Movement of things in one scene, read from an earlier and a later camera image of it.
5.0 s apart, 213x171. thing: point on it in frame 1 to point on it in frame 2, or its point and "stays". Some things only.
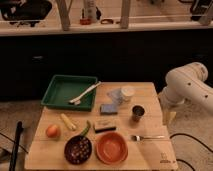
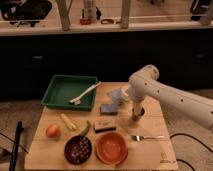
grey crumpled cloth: (116, 95) stays
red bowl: (111, 148) stays
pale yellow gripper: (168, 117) to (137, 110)
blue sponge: (109, 109) stays
